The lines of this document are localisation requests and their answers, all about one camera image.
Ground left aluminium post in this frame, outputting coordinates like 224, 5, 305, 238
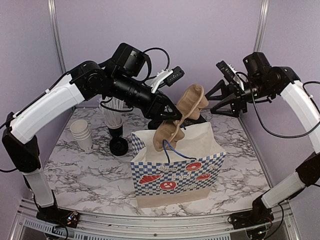
47, 0, 67, 74

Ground aluminium post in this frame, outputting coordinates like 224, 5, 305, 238
47, 0, 67, 74
253, 0, 270, 52

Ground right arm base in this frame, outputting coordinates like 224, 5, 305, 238
227, 209, 274, 230

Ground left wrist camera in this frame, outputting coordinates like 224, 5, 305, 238
150, 66, 185, 94

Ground aluminium front rail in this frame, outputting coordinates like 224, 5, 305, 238
8, 199, 301, 240

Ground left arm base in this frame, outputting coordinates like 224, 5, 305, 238
36, 206, 80, 228

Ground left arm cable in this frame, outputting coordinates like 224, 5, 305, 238
139, 47, 172, 83

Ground brown cardboard cup carrier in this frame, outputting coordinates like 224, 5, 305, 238
152, 84, 209, 152

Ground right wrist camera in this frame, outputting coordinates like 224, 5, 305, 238
216, 60, 245, 91

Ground black cup holding straws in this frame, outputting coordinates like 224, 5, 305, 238
107, 120, 123, 138

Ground checkered paper bag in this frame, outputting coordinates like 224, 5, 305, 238
130, 122, 227, 208

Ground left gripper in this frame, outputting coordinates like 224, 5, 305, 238
109, 71, 184, 121

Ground right aluminium post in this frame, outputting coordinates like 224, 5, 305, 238
253, 0, 270, 52

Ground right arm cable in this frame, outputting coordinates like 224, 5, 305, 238
237, 72, 320, 139

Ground stack of black lids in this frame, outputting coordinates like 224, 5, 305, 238
109, 137, 129, 156

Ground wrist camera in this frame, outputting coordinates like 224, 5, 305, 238
216, 60, 245, 91
150, 66, 185, 94

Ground bundle of white wrapped straws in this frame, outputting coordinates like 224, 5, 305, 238
98, 97, 124, 129

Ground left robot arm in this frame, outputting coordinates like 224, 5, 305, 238
1, 43, 184, 223

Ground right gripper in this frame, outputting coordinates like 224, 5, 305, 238
205, 77, 275, 117

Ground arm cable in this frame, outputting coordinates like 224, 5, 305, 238
139, 47, 172, 83
237, 72, 320, 139

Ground black patterned square plate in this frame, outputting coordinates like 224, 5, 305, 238
182, 115, 207, 127

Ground stack of white paper cups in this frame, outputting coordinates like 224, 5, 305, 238
69, 119, 93, 153

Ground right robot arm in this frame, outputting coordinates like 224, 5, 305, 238
206, 52, 320, 224

